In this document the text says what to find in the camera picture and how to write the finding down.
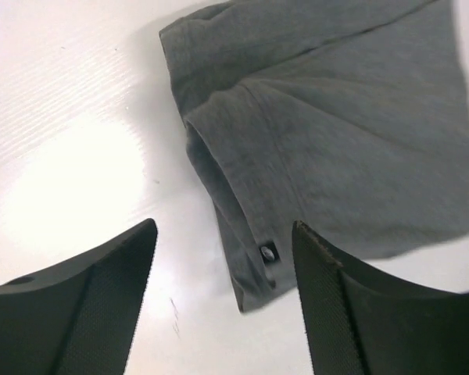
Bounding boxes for grey shorts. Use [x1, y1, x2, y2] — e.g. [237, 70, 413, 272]
[159, 1, 469, 313]

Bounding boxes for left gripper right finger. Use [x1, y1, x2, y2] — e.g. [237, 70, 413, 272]
[292, 221, 469, 375]

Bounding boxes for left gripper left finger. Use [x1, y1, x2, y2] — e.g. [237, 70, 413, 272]
[0, 219, 158, 375]

